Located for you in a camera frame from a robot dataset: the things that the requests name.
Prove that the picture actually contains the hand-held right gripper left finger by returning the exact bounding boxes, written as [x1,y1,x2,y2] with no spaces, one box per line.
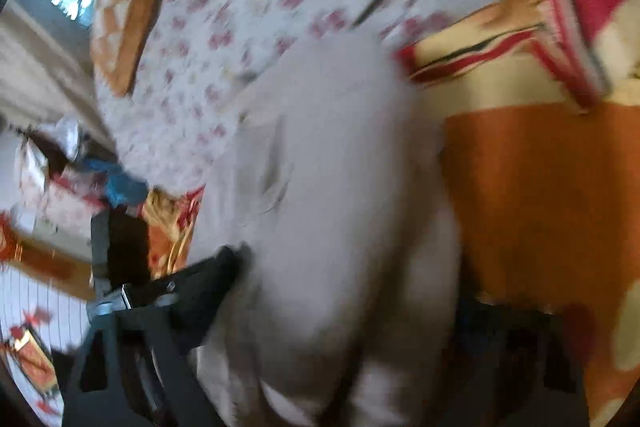
[62,246,252,427]

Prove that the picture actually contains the beige zip jacket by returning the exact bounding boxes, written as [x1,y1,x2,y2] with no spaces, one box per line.
[192,32,466,427]

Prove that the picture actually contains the orange cushion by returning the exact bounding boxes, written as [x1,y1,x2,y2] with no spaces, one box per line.
[90,0,170,98]

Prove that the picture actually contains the red yellow orange blanket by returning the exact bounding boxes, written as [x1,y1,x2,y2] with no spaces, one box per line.
[142,0,640,427]

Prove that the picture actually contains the dark furniture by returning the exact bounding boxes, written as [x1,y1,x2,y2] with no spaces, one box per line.
[91,207,152,293]

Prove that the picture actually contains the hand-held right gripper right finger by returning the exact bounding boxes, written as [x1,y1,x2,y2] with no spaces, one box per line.
[440,299,591,427]

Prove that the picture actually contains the blue cloth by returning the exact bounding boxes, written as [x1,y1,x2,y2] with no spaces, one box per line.
[82,158,151,208]

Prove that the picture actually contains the patterned box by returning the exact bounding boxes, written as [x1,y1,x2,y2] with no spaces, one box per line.
[15,137,103,248]

